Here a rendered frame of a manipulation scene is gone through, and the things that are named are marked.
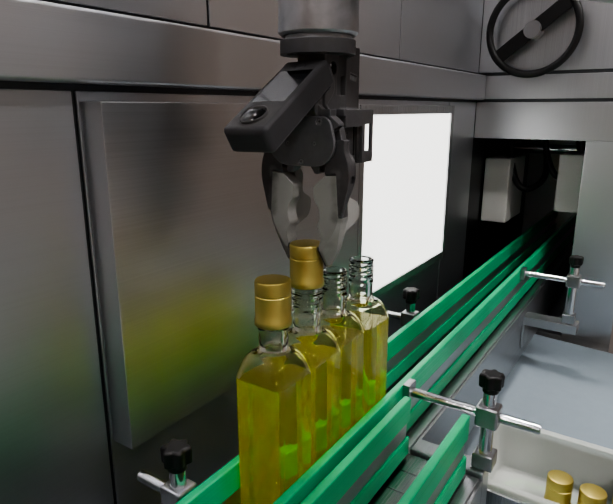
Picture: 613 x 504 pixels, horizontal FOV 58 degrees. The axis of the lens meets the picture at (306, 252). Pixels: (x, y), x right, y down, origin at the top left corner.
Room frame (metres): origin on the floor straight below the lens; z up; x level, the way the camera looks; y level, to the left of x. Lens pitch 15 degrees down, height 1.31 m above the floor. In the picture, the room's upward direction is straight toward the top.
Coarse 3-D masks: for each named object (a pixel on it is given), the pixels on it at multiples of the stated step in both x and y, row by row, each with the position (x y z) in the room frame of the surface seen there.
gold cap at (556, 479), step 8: (552, 472) 0.67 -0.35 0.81; (560, 472) 0.67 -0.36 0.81; (552, 480) 0.66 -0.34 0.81; (560, 480) 0.66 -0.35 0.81; (568, 480) 0.66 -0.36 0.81; (552, 488) 0.65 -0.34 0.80; (560, 488) 0.65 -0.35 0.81; (568, 488) 0.65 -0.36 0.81; (544, 496) 0.67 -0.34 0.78; (552, 496) 0.65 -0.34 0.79; (560, 496) 0.65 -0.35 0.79; (568, 496) 0.65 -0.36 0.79
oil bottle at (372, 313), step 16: (352, 304) 0.61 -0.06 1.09; (368, 304) 0.61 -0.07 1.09; (368, 320) 0.59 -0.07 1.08; (384, 320) 0.62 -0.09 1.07; (368, 336) 0.59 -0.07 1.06; (384, 336) 0.62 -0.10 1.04; (368, 352) 0.59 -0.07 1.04; (384, 352) 0.62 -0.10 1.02; (368, 368) 0.59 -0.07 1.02; (384, 368) 0.62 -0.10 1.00; (368, 384) 0.59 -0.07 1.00; (384, 384) 0.63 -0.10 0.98; (368, 400) 0.59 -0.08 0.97
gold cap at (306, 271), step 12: (300, 240) 0.54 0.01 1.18; (312, 240) 0.54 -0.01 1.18; (300, 252) 0.51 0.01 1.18; (312, 252) 0.51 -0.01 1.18; (300, 264) 0.51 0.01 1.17; (312, 264) 0.51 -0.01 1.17; (300, 276) 0.51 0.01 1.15; (312, 276) 0.51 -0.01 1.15; (300, 288) 0.51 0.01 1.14; (312, 288) 0.51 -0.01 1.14
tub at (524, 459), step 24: (504, 432) 0.76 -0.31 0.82; (528, 432) 0.74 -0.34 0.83; (552, 432) 0.73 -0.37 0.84; (504, 456) 0.75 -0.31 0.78; (528, 456) 0.74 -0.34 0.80; (552, 456) 0.72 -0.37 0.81; (576, 456) 0.70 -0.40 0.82; (600, 456) 0.69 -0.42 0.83; (504, 480) 0.71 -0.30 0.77; (528, 480) 0.71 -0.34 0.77; (576, 480) 0.70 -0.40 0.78; (600, 480) 0.68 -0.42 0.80
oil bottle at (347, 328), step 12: (348, 312) 0.58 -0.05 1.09; (324, 324) 0.56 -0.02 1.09; (336, 324) 0.55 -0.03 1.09; (348, 324) 0.56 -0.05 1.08; (360, 324) 0.58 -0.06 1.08; (336, 336) 0.55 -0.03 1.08; (348, 336) 0.55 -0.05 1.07; (360, 336) 0.57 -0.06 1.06; (348, 348) 0.55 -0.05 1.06; (360, 348) 0.58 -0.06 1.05; (348, 360) 0.55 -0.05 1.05; (360, 360) 0.58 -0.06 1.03; (348, 372) 0.55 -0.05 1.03; (360, 372) 0.58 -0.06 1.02; (348, 384) 0.55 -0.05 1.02; (360, 384) 0.58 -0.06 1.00; (348, 396) 0.55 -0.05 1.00; (360, 396) 0.58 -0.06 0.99; (348, 408) 0.56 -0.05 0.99; (360, 408) 0.58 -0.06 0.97; (348, 420) 0.56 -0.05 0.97
